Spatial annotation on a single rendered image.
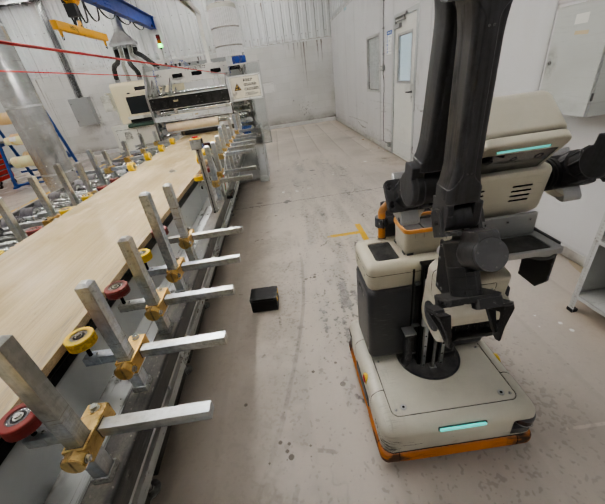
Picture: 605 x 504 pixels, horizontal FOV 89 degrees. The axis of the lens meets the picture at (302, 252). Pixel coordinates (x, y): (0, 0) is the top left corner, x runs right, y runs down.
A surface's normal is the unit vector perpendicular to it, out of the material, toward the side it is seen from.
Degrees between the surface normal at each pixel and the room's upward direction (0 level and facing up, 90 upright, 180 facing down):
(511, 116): 42
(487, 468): 0
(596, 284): 90
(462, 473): 0
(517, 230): 90
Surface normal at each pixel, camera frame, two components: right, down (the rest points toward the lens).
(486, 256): 0.01, 0.03
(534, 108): -0.04, -0.31
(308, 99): 0.09, 0.48
